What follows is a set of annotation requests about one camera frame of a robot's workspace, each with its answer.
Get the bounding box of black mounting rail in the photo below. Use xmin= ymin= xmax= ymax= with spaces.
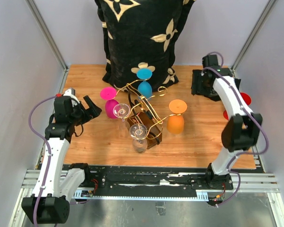
xmin=61 ymin=164 xmax=234 ymax=199

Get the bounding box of clear wine glass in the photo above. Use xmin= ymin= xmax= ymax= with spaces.
xmin=129 ymin=123 xmax=148 ymax=153
xmin=113 ymin=103 xmax=130 ymax=133

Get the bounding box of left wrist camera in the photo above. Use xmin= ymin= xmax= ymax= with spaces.
xmin=56 ymin=88 xmax=76 ymax=98

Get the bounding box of gold wire wine glass rack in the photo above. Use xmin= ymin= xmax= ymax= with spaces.
xmin=112 ymin=79 xmax=171 ymax=150

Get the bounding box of clear wine glass far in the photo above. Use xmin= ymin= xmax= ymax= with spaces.
xmin=113 ymin=103 xmax=130 ymax=133

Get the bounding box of black floral pillow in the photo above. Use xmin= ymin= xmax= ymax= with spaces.
xmin=95 ymin=0 xmax=195 ymax=91

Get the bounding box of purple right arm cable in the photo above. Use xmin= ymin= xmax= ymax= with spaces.
xmin=202 ymin=52 xmax=270 ymax=209

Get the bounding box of blue wine glass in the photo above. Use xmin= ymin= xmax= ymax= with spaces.
xmin=137 ymin=69 xmax=152 ymax=98

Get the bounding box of pink wine glass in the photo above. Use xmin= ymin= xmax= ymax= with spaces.
xmin=100 ymin=87 xmax=119 ymax=119

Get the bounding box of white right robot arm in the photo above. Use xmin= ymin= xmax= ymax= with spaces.
xmin=191 ymin=52 xmax=263 ymax=189

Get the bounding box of black folded cloth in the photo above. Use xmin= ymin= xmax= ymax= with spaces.
xmin=191 ymin=67 xmax=241 ymax=102

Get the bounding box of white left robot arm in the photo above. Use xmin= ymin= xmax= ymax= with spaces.
xmin=21 ymin=94 xmax=102 ymax=227

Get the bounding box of clear wine glass near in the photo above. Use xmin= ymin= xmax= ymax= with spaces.
xmin=129 ymin=123 xmax=148 ymax=153

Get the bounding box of red wine glass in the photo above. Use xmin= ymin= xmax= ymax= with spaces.
xmin=223 ymin=92 xmax=252 ymax=120

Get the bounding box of orange wine glass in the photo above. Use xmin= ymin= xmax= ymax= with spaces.
xmin=167 ymin=99 xmax=187 ymax=134

